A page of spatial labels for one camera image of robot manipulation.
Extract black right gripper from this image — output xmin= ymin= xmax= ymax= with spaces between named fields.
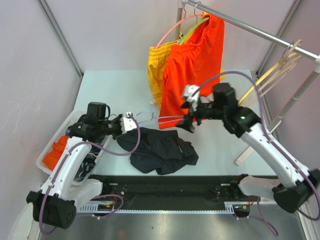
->
xmin=175 ymin=96 xmax=226 ymax=133

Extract blue wire hanger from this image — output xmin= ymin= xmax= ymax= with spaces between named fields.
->
xmin=135 ymin=110 xmax=184 ymax=125

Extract dark navy shorts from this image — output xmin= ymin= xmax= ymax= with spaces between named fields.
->
xmin=129 ymin=127 xmax=199 ymax=175

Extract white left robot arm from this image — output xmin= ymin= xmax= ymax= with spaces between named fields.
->
xmin=26 ymin=102 xmax=135 ymax=235

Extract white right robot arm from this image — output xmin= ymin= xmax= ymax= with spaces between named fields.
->
xmin=176 ymin=83 xmax=320 ymax=213

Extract orange shorts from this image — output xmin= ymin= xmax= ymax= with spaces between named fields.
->
xmin=159 ymin=13 xmax=225 ymax=130

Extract yellow shorts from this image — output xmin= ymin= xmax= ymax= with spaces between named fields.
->
xmin=147 ymin=37 xmax=224 ymax=108

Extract green hanger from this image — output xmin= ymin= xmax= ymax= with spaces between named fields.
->
xmin=176 ymin=0 xmax=205 ymax=45

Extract yellow hanger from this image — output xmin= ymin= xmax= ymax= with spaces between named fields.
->
xmin=239 ymin=53 xmax=302 ymax=107

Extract pink hanger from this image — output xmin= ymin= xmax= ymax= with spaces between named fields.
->
xmin=154 ymin=0 xmax=202 ymax=49

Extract beige wooden hanger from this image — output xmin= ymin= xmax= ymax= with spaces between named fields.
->
xmin=255 ymin=39 xmax=303 ymax=98

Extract patterned dark clothes in basket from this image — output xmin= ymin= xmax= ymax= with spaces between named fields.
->
xmin=66 ymin=122 xmax=106 ymax=182

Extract white plastic basket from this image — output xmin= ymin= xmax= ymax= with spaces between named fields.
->
xmin=36 ymin=110 xmax=103 ymax=186

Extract orange cloth in basket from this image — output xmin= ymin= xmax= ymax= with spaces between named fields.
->
xmin=42 ymin=135 xmax=69 ymax=171

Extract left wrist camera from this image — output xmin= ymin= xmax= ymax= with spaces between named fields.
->
xmin=120 ymin=112 xmax=137 ymax=134

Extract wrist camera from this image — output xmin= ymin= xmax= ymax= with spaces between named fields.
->
xmin=180 ymin=85 xmax=211 ymax=112
xmin=120 ymin=112 xmax=137 ymax=134

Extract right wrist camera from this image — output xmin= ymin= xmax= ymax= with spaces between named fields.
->
xmin=180 ymin=85 xmax=211 ymax=112

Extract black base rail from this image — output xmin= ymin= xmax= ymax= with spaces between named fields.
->
xmin=89 ymin=174 xmax=278 ymax=218

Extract metal clothes rack rail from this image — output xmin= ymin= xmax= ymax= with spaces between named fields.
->
xmin=184 ymin=0 xmax=320 ymax=64

